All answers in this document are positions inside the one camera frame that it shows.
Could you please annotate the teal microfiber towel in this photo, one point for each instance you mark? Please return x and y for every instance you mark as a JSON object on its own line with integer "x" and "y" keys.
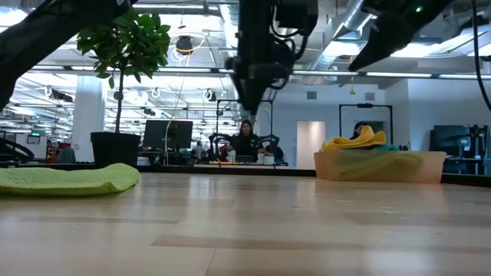
{"x": 389, "y": 147}

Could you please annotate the orange translucent plastic bin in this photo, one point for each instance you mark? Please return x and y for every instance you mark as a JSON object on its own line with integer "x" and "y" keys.
{"x": 326, "y": 168}

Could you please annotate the person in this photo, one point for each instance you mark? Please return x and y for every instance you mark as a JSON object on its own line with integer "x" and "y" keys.
{"x": 358, "y": 129}
{"x": 245, "y": 142}

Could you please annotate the green leafy indoor tree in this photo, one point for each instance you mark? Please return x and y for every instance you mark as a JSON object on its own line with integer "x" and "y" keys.
{"x": 126, "y": 42}

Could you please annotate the black computer monitor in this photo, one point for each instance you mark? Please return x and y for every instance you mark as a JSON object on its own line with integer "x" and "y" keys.
{"x": 169, "y": 134}

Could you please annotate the pale lit door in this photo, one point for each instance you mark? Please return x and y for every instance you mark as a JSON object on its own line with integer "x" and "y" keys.
{"x": 310, "y": 142}

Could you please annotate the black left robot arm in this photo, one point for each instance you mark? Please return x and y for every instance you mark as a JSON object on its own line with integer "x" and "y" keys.
{"x": 38, "y": 34}

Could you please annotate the silver round ventilation duct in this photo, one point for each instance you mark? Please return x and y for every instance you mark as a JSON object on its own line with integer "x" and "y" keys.
{"x": 229, "y": 27}

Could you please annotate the black table edge frame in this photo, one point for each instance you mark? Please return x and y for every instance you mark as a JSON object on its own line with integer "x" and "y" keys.
{"x": 230, "y": 172}

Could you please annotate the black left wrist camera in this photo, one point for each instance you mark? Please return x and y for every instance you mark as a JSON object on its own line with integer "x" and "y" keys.
{"x": 297, "y": 15}

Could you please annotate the dark monitor on stand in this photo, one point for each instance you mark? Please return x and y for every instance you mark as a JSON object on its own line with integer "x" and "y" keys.
{"x": 450, "y": 140}

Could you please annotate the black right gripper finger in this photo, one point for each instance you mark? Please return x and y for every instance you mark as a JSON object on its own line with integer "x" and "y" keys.
{"x": 387, "y": 36}

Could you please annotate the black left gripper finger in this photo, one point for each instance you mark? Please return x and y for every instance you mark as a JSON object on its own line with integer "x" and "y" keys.
{"x": 254, "y": 96}

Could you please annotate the silver slanted ventilation duct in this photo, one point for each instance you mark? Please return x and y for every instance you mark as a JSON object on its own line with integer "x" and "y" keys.
{"x": 345, "y": 19}

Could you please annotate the black ceiling device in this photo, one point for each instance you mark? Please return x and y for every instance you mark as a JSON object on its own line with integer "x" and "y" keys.
{"x": 184, "y": 44}

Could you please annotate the yellow microfiber towel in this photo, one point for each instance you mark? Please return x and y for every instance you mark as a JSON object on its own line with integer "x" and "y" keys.
{"x": 356, "y": 142}

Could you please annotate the black plant pot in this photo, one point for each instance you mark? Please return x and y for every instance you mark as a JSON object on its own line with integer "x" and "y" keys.
{"x": 115, "y": 149}

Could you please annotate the black metal gantry frame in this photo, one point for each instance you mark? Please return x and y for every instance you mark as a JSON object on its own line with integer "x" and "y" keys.
{"x": 226, "y": 100}
{"x": 364, "y": 105}

